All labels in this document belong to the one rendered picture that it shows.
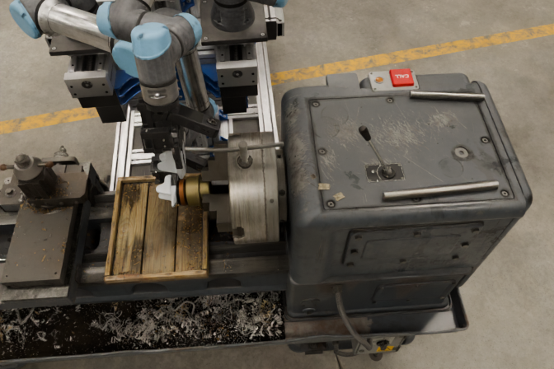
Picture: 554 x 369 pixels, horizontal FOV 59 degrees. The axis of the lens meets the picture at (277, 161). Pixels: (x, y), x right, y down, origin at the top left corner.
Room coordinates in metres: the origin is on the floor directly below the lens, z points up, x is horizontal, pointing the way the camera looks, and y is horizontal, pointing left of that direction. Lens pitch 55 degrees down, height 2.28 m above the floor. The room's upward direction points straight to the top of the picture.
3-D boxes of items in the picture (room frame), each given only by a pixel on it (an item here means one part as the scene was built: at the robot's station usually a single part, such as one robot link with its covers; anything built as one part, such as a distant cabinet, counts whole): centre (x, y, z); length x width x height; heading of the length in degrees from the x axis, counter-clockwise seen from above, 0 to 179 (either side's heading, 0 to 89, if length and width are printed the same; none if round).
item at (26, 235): (0.72, 0.70, 0.95); 0.43 x 0.17 x 0.05; 4
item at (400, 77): (1.00, -0.35, 1.26); 0.06 x 0.06 x 0.02; 4
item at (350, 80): (0.98, -0.19, 1.24); 0.09 x 0.08 x 0.03; 94
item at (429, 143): (0.79, -0.32, 1.06); 0.59 x 0.48 x 0.39; 94
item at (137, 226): (0.72, 0.37, 0.89); 0.36 x 0.30 x 0.04; 4
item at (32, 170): (0.78, 0.70, 1.13); 0.08 x 0.08 x 0.03
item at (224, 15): (1.38, 0.15, 1.21); 0.15 x 0.15 x 0.10
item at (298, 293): (0.79, -0.32, 0.43); 0.60 x 0.48 x 0.86; 94
